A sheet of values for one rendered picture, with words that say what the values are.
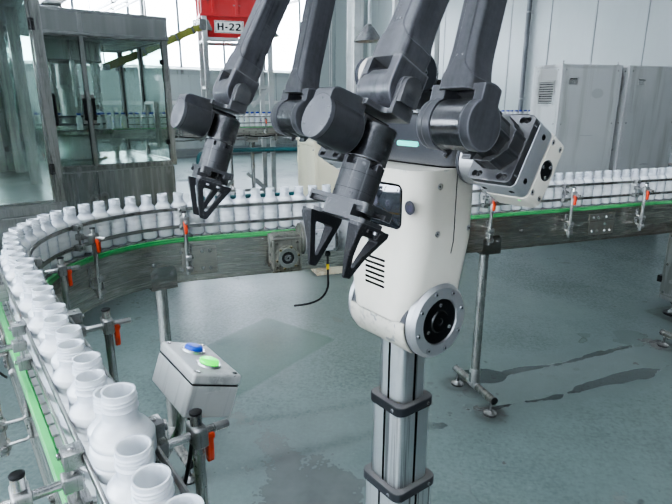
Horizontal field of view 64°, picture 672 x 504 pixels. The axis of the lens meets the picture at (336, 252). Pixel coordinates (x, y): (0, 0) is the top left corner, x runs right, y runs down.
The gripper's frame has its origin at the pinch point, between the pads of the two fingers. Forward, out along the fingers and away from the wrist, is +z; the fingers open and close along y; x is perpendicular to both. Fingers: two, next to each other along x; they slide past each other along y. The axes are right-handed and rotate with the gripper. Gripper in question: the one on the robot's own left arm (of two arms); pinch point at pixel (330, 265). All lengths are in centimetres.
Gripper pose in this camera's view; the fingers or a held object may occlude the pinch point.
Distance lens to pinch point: 71.8
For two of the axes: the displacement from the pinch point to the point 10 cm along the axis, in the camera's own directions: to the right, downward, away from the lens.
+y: 7.3, 2.6, -6.3
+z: -3.2, 9.5, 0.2
